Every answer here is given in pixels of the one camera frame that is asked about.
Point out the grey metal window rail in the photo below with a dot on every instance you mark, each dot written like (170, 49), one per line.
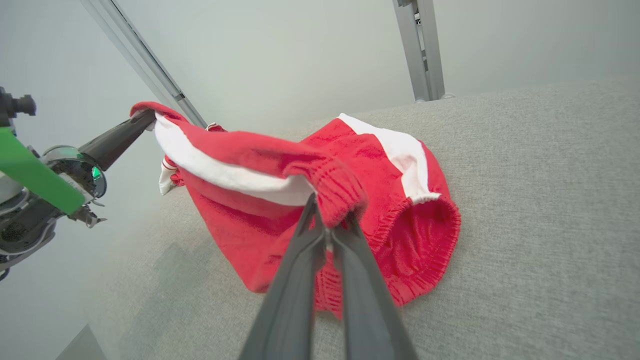
(145, 55)

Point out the red jersey with white sleeves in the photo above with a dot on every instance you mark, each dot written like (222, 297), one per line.
(167, 176)

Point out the grey fabric sofa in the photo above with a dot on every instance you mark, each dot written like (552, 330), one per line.
(525, 225)

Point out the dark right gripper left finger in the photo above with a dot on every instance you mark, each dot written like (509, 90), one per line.
(295, 300)

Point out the grey metal window post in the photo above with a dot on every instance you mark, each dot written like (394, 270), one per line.
(407, 50)
(434, 50)

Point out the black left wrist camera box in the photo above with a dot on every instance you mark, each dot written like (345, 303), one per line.
(15, 106)

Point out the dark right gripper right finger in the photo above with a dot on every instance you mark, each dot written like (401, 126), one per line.
(367, 310)

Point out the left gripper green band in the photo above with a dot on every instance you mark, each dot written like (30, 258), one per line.
(35, 172)

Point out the red shorts with white stripes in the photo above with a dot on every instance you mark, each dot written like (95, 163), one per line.
(260, 235)

